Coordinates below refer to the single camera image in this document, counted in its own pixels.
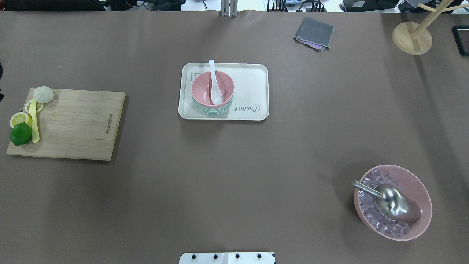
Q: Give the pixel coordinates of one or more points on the white ceramic spoon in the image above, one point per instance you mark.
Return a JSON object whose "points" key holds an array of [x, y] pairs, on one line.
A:
{"points": [[216, 95]]}

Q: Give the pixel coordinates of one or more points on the green bowl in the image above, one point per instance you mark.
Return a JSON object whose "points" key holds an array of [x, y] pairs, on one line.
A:
{"points": [[215, 111]]}

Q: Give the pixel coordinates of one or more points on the pink bowl with ice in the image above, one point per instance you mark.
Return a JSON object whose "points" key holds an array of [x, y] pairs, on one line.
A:
{"points": [[409, 185]]}

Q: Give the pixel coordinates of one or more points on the cream rabbit tray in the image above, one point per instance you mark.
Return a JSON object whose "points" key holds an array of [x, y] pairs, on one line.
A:
{"points": [[251, 92]]}

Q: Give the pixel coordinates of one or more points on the purple cloth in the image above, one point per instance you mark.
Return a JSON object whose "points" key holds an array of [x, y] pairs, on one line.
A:
{"points": [[316, 47]]}

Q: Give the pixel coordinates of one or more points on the grey folded cloth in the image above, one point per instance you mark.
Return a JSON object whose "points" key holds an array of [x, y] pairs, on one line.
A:
{"points": [[315, 31]]}

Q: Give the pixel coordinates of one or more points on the bamboo cutting board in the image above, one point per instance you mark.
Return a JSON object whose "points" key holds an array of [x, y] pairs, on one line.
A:
{"points": [[76, 124]]}

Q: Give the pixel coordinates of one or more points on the metal ice scoop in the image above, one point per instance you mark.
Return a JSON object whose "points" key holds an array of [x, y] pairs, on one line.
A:
{"points": [[392, 203]]}

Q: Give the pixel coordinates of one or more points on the white steamed bun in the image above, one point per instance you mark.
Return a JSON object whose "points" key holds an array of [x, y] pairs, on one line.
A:
{"points": [[43, 94]]}

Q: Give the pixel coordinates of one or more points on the wooden mug tree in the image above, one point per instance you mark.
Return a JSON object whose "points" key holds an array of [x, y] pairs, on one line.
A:
{"points": [[414, 38]]}

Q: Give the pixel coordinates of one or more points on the green lime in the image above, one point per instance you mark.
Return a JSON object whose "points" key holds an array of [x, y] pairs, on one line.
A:
{"points": [[21, 134]]}

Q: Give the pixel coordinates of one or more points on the lemon half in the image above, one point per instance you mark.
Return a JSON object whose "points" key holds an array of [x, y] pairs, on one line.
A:
{"points": [[20, 117]]}

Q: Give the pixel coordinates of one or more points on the aluminium frame post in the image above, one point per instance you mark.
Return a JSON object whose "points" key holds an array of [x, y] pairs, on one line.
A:
{"points": [[229, 8]]}

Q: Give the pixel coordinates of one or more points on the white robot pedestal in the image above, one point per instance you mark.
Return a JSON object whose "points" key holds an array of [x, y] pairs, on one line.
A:
{"points": [[228, 258]]}

